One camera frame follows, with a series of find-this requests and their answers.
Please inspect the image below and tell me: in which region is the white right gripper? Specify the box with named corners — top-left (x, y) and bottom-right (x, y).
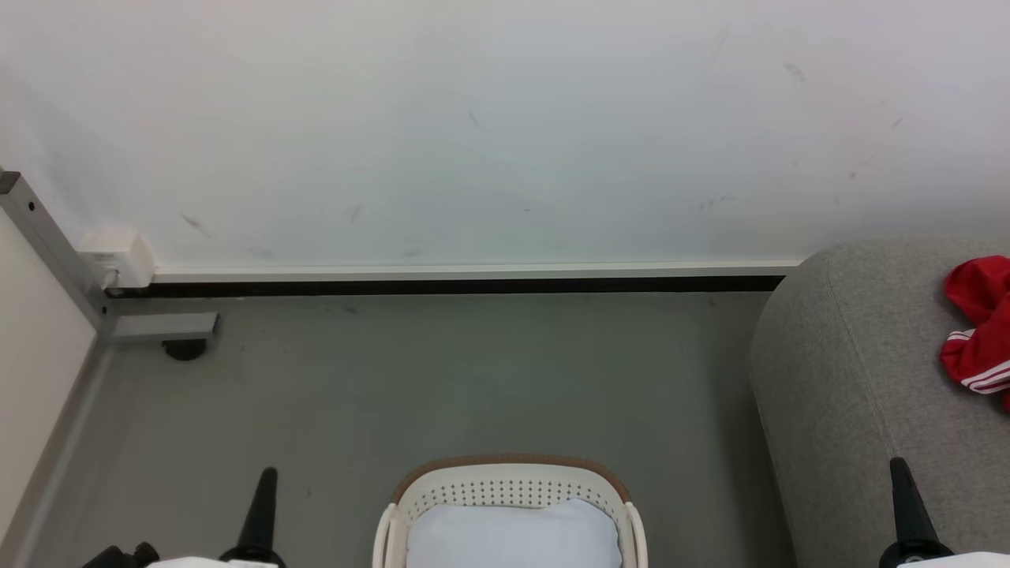
top-left (878, 457), bottom-right (1010, 568)

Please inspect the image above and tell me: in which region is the grey fabric sofa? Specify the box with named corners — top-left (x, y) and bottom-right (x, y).
top-left (748, 238), bottom-right (1010, 568)

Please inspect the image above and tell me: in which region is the cream plastic laundry basket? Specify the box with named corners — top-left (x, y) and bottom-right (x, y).
top-left (372, 454), bottom-right (650, 568)

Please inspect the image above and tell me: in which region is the red garment with white stripes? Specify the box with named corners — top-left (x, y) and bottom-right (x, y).
top-left (938, 255), bottom-right (1010, 413)

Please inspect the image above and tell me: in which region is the white plastic wall box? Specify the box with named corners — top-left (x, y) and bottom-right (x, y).
top-left (77, 227), bottom-right (156, 291)

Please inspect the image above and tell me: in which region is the grey metal frame post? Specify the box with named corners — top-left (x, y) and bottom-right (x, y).
top-left (0, 169), bottom-right (220, 345)

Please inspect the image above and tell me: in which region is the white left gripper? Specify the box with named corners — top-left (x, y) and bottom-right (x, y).
top-left (145, 467), bottom-right (286, 568)

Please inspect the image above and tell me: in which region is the white and black baseboard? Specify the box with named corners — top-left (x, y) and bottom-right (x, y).
top-left (105, 260), bottom-right (806, 298)

